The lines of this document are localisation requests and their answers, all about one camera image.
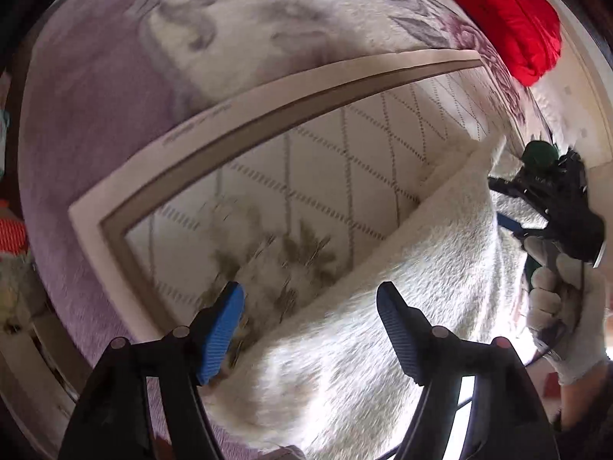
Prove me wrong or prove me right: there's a white tweed jacket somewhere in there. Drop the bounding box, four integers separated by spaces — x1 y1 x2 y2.
204 134 543 459

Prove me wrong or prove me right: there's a white gloved right hand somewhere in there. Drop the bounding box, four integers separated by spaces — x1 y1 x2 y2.
524 237 608 386

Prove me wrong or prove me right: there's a green striped garment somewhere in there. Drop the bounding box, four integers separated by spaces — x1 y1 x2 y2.
521 140 560 170

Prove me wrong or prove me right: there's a cream bed headboard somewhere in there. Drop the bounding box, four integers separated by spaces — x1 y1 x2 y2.
544 0 612 167

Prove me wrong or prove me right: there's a white diamond pattern mat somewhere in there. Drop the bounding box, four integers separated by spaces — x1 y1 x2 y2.
70 49 547 340

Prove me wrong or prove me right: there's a red quilt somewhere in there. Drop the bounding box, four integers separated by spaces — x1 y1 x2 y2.
455 0 562 87

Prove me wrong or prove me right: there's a purple floral bed blanket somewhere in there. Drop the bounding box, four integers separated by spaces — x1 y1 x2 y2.
20 0 529 401

